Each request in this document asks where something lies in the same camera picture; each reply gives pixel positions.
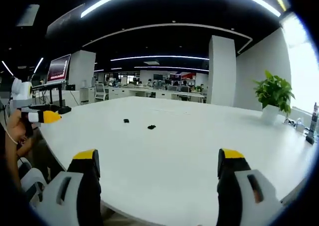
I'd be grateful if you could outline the row of office desks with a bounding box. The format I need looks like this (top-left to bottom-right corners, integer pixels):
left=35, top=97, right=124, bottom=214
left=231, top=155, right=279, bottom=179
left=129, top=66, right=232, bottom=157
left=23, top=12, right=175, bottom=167
left=109, top=86, right=207, bottom=100

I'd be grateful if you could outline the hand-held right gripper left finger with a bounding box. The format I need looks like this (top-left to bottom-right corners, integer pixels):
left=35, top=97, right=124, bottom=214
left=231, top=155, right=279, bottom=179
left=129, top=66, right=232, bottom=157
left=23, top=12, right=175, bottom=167
left=31, top=148, right=104, bottom=226

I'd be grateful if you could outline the thin ceiling light strip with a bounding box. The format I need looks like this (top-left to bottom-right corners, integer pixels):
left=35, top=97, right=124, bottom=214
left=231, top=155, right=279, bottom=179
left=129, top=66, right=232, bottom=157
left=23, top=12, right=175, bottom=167
left=110, top=55, right=210, bottom=62
left=134, top=65, right=210, bottom=72

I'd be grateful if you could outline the computer monitor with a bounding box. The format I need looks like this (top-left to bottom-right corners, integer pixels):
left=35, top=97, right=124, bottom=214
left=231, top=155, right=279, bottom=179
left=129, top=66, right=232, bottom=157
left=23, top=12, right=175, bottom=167
left=46, top=53, right=72, bottom=85

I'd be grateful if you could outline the white mesh office chair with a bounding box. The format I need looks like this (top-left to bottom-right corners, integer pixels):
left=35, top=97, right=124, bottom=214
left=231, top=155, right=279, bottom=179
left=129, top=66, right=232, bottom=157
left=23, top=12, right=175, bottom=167
left=94, top=83, right=110, bottom=101

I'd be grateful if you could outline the white cabinet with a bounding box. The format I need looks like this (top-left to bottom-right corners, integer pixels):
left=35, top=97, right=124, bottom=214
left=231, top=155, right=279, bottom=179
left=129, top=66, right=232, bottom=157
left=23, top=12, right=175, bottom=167
left=79, top=86, right=91, bottom=104

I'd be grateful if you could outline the person's left hand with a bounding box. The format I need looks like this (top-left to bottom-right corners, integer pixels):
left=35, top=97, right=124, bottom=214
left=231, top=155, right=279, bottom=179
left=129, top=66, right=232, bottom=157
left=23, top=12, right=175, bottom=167
left=6, top=111, right=35, bottom=148

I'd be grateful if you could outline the potted green plant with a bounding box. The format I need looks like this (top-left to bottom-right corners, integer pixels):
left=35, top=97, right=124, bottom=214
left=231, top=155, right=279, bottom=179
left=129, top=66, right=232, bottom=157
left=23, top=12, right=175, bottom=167
left=253, top=70, right=296, bottom=125

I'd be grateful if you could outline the black desktop device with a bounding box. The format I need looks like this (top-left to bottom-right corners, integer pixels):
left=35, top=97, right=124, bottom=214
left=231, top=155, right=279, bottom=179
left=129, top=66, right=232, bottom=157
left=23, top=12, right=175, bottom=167
left=306, top=121, right=316, bottom=145

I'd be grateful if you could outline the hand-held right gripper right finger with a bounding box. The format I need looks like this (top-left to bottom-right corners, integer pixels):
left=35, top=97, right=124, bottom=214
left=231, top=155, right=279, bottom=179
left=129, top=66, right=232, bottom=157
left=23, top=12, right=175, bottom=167
left=216, top=148, right=287, bottom=226

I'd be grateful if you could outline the black monitor stand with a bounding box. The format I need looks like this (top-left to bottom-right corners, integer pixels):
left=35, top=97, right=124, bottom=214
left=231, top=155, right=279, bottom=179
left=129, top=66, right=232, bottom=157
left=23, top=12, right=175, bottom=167
left=32, top=83, right=72, bottom=113

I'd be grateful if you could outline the large window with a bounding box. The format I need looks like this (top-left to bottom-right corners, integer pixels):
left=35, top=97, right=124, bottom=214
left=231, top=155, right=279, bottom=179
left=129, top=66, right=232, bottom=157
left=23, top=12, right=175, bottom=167
left=281, top=13, right=319, bottom=112

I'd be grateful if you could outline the thin white cable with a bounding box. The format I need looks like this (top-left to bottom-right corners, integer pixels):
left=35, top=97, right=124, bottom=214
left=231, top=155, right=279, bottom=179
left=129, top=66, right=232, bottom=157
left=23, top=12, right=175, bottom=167
left=4, top=127, right=18, bottom=145

